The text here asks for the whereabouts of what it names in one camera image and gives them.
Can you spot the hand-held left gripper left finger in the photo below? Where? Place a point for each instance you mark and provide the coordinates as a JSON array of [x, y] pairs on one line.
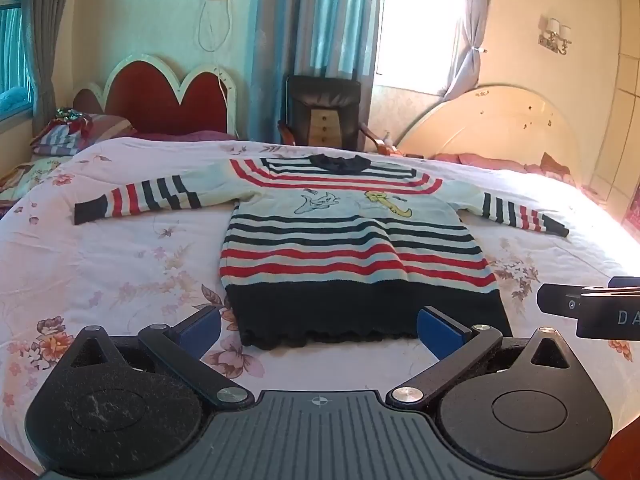
[[200, 332]]

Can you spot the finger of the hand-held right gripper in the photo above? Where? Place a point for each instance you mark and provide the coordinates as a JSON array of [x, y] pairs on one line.
[[555, 300], [605, 317]]

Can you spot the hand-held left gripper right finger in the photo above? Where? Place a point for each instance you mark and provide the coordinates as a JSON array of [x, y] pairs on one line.
[[440, 332]]

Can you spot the striped knit sweater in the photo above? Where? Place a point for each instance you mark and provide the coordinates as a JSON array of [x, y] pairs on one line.
[[350, 240]]

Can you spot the pile of folded clothes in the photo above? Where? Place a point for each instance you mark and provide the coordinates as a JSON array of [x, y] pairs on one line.
[[60, 135]]

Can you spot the white floral bed blanket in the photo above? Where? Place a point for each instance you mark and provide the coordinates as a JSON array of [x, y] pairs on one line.
[[125, 270]]

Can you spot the pink bedding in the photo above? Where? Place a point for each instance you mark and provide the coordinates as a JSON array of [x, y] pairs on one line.
[[500, 162]]

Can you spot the cream round headboard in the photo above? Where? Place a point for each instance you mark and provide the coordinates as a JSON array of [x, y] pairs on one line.
[[500, 130]]

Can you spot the maroon bed cover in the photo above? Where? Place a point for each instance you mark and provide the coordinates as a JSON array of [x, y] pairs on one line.
[[190, 135]]

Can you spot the cream wardrobe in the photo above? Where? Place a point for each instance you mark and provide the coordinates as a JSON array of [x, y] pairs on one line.
[[617, 110]]

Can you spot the striped maroon pillow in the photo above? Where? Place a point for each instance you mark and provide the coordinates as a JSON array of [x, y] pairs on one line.
[[112, 125]]

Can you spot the yellow floral sheet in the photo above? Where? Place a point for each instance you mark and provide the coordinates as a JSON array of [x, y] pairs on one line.
[[27, 175]]

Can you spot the small wooden drawer box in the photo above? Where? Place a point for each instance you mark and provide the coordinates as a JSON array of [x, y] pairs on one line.
[[324, 127]]

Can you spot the red scalloped headboard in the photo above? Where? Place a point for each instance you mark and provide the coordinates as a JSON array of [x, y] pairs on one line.
[[150, 95]]

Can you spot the black leather armchair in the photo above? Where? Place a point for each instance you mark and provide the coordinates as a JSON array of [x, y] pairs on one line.
[[320, 92]]

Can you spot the pale tied curtain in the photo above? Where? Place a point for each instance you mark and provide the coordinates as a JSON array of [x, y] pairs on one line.
[[472, 20]]

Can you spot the bright window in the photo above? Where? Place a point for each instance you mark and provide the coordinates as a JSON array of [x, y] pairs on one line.
[[420, 25]]

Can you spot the teal curtain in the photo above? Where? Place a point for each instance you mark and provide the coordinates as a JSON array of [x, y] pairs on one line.
[[325, 20]]

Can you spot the grey curtain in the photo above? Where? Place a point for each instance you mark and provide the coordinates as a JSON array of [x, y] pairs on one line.
[[45, 35]]

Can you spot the teal-lit side window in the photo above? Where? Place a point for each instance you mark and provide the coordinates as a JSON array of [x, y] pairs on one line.
[[12, 45]]

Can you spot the wall lamp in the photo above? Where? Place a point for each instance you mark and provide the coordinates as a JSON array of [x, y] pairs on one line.
[[555, 35]]

